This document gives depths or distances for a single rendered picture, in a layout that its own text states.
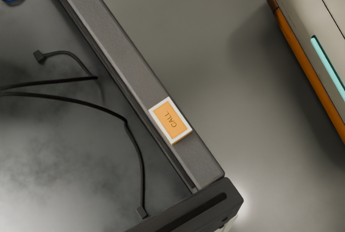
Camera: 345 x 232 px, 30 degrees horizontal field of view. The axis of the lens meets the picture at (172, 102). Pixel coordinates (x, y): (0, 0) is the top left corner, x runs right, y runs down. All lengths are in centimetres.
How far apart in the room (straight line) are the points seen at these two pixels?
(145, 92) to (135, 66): 4
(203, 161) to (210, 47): 107
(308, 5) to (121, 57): 85
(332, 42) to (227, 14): 41
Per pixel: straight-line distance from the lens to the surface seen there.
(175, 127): 76
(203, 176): 76
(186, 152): 77
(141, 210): 87
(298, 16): 161
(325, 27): 156
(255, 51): 182
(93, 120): 91
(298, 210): 173
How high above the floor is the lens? 170
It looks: 75 degrees down
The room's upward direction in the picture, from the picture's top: 9 degrees counter-clockwise
